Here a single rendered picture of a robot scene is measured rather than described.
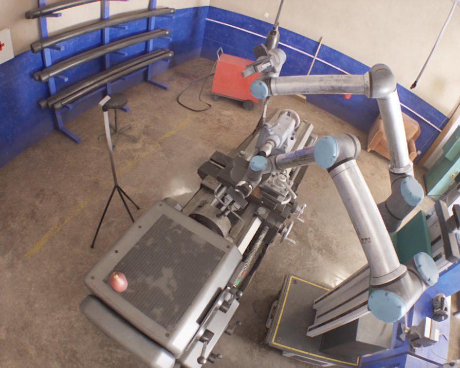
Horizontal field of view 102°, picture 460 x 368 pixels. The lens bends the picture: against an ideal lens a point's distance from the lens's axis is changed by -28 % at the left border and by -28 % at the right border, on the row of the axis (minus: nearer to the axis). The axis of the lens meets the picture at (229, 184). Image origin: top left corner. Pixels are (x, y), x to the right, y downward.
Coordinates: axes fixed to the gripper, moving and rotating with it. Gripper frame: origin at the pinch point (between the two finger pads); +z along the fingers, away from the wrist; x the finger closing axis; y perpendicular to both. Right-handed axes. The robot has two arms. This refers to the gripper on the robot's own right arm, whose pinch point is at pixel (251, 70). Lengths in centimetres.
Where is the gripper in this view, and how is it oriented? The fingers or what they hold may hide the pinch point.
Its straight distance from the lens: 107.7
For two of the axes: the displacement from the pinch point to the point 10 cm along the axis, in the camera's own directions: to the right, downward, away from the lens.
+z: -4.7, 5.9, -6.6
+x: -7.8, 0.7, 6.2
